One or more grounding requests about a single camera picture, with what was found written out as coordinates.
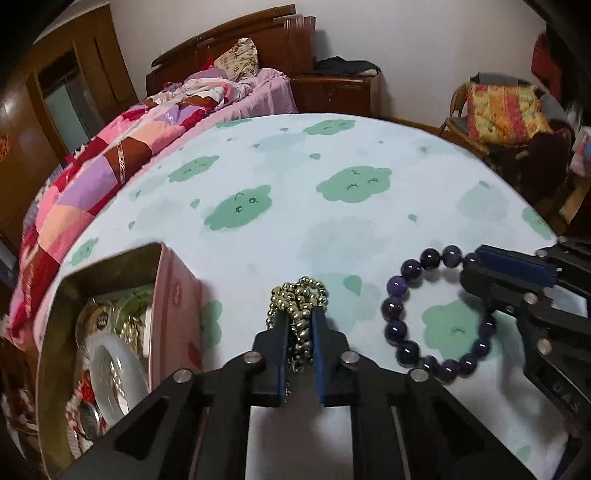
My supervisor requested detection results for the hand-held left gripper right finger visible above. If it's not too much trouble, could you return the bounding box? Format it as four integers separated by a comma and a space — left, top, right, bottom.
311, 307, 536, 480

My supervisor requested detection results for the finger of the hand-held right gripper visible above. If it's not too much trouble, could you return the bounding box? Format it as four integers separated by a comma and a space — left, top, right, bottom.
475, 237, 591, 319
461, 265, 555, 325

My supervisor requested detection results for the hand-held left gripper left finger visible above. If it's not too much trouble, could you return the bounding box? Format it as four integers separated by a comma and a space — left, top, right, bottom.
60, 311, 296, 480

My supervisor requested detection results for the gold bead necklace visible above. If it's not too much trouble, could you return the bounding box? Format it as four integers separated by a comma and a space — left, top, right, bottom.
265, 276, 330, 403

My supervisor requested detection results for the purple bead bracelet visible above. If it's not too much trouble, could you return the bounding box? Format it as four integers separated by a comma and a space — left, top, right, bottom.
381, 246, 500, 384

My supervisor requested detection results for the pink tin box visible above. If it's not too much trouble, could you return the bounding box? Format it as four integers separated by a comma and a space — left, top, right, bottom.
36, 242, 204, 480

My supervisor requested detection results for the pearl necklace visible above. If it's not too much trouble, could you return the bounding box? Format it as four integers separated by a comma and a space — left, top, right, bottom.
119, 318, 145, 352

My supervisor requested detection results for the pale jade bangle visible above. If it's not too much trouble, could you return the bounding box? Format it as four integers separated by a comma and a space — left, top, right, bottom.
88, 333, 151, 428

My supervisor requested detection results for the silver wristwatch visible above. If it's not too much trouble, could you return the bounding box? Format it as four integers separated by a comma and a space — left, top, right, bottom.
75, 401, 105, 442

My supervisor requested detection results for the red and white bead bracelet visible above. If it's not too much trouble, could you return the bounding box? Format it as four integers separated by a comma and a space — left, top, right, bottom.
65, 369, 94, 445

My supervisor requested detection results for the dark brown cloth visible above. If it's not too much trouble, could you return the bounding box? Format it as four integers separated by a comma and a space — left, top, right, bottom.
489, 134, 571, 205

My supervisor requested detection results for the colourful patterned cushion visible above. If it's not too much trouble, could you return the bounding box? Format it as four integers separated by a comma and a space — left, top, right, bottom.
466, 83, 553, 149

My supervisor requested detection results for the rattan chair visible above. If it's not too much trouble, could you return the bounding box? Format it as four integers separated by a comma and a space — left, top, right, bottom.
438, 71, 574, 186

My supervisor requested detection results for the silver bangle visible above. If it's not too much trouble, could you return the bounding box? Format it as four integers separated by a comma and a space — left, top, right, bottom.
75, 299, 117, 339

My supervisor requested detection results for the green cloud print tablecloth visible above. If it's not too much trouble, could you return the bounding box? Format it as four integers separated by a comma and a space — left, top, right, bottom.
34, 113, 576, 480

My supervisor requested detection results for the red garment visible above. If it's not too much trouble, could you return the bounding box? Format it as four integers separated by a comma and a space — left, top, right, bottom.
531, 34, 553, 89

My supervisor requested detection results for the wooden nightstand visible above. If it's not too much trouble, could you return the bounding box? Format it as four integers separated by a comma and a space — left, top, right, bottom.
291, 71, 384, 116

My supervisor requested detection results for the patchwork quilt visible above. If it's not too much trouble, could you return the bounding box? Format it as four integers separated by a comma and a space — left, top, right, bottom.
7, 74, 260, 352

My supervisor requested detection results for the pink bed sheet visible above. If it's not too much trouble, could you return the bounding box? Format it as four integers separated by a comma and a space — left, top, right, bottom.
248, 67, 299, 116

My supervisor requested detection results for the dark clothes pile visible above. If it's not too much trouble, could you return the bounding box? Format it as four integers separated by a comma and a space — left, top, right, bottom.
314, 56, 382, 77

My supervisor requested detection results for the floral pillow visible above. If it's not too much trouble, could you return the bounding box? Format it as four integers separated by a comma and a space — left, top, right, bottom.
212, 38, 260, 82

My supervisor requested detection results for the wooden headboard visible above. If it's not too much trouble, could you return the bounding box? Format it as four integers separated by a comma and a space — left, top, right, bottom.
146, 4, 317, 96

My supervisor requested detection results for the wooden wardrobe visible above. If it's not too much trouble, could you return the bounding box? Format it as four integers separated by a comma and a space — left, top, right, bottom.
0, 4, 140, 241

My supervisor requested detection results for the green jade bracelet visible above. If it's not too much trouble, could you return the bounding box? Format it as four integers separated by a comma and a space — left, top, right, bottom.
113, 284, 156, 325

